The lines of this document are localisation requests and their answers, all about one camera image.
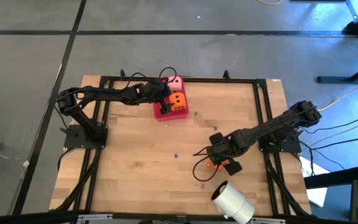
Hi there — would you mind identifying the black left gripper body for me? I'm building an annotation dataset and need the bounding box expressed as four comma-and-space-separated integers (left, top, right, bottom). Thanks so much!
140, 77, 173, 116

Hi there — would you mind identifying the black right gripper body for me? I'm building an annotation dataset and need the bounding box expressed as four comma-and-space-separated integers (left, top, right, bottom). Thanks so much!
206, 132, 246, 177

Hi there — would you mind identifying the large orange foam die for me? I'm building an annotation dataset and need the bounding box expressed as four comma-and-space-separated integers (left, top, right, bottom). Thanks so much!
203, 157, 230, 171
168, 91, 188, 113

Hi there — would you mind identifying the large pink foam die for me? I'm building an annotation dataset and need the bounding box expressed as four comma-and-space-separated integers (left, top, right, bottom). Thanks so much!
165, 77, 184, 93

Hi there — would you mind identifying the pink plastic bin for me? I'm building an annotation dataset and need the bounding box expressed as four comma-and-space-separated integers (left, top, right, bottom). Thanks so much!
152, 75, 190, 123

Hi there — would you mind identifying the white cylindrical lamp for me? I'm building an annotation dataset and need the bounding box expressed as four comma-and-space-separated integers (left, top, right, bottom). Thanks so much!
210, 180, 256, 224

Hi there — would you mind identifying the white paper sheet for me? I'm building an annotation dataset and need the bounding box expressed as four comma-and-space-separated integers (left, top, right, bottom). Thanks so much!
300, 155, 331, 208

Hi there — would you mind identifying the black beam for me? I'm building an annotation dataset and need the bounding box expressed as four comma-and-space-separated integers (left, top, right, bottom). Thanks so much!
303, 164, 358, 190

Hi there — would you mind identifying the black desk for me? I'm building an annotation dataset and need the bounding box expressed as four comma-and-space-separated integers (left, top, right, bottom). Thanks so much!
317, 0, 358, 85

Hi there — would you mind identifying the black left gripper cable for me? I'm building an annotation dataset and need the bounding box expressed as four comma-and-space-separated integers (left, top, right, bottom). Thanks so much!
126, 67, 178, 91

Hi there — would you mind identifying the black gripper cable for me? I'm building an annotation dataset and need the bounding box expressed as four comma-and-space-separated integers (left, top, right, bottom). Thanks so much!
126, 67, 178, 91
192, 146, 220, 183

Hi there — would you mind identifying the black aluminium table frame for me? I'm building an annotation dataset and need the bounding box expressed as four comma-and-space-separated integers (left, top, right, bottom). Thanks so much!
50, 70, 313, 218

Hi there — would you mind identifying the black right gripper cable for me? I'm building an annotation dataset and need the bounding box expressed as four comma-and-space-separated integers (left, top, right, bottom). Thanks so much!
192, 146, 220, 183

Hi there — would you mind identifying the silver metal bracket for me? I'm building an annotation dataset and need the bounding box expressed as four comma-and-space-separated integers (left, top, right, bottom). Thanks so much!
249, 217, 287, 224
76, 213, 114, 224

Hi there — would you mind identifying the black floor cable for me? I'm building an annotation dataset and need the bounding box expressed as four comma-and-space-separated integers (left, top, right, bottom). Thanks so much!
303, 114, 358, 135
300, 135, 358, 172

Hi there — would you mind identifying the grey floor cable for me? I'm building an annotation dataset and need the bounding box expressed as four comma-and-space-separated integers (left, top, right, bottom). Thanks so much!
317, 115, 358, 142

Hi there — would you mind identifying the yellow extension cable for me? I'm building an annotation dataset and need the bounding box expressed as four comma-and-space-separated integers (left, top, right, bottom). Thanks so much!
317, 83, 358, 112

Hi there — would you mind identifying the thin yellow cable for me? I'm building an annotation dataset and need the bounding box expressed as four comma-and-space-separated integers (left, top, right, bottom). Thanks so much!
255, 0, 283, 6

